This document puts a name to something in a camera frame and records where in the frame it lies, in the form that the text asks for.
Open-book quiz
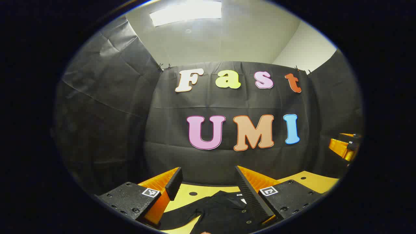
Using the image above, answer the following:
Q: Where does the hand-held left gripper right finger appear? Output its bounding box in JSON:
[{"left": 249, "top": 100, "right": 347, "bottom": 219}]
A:
[{"left": 235, "top": 165, "right": 324, "bottom": 228}]

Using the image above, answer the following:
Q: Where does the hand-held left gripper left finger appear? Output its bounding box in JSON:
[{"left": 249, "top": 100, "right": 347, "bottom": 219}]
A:
[{"left": 95, "top": 167, "right": 183, "bottom": 228}]

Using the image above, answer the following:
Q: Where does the black collared garment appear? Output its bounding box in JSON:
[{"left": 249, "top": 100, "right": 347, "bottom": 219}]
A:
[{"left": 159, "top": 191, "right": 260, "bottom": 234}]

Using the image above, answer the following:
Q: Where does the black backdrop cloth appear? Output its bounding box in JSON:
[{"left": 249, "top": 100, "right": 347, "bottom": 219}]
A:
[{"left": 52, "top": 16, "right": 364, "bottom": 195}]

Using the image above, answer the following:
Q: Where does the ceiling light panel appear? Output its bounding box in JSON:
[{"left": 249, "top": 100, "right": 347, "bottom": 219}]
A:
[{"left": 149, "top": 0, "right": 222, "bottom": 27}]

